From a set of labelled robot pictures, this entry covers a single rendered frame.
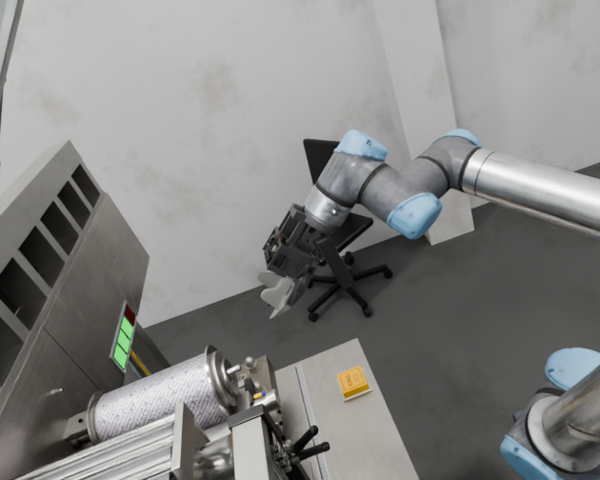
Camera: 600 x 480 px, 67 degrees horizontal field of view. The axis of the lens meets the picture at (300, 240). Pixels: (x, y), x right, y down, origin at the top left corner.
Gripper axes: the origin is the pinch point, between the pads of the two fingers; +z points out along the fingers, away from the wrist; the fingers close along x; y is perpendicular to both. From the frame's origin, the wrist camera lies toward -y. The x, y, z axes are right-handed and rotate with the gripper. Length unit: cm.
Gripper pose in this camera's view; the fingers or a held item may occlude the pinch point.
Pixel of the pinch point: (276, 308)
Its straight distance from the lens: 85.9
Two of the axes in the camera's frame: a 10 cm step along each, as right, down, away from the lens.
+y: -8.5, -3.6, -3.8
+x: 1.8, 4.8, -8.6
